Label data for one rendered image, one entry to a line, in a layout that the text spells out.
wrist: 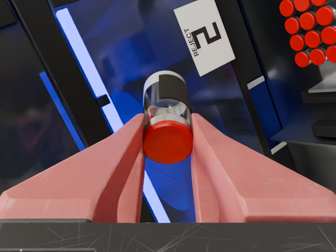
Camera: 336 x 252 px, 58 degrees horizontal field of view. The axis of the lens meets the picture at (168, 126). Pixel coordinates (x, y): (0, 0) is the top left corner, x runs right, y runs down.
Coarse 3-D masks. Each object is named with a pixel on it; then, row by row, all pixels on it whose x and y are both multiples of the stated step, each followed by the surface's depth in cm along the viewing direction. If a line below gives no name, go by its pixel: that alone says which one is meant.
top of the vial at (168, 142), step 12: (168, 120) 11; (144, 132) 12; (156, 132) 11; (168, 132) 11; (180, 132) 11; (144, 144) 12; (156, 144) 12; (168, 144) 12; (180, 144) 12; (192, 144) 12; (156, 156) 12; (168, 156) 12; (180, 156) 12
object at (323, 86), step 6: (324, 66) 42; (330, 66) 41; (324, 72) 42; (330, 72) 42; (324, 78) 43; (330, 78) 42; (318, 84) 42; (324, 84) 41; (330, 84) 40; (312, 90) 41; (318, 90) 41; (324, 90) 40; (330, 90) 39
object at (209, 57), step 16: (208, 0) 38; (176, 16) 36; (192, 16) 37; (208, 16) 38; (208, 32) 38; (224, 32) 39; (192, 48) 37; (208, 48) 38; (224, 48) 39; (208, 64) 38
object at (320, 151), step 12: (288, 132) 53; (300, 132) 51; (312, 132) 49; (288, 144) 55; (300, 144) 53; (312, 144) 46; (324, 144) 44; (300, 156) 54; (312, 156) 52; (324, 156) 50; (300, 168) 56; (312, 168) 53; (324, 168) 51; (312, 180) 55; (324, 180) 52
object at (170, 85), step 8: (160, 80) 14; (168, 80) 14; (176, 80) 14; (160, 88) 13; (168, 88) 13; (176, 88) 13; (184, 88) 14; (160, 96) 13; (168, 96) 13; (176, 96) 13; (184, 96) 13
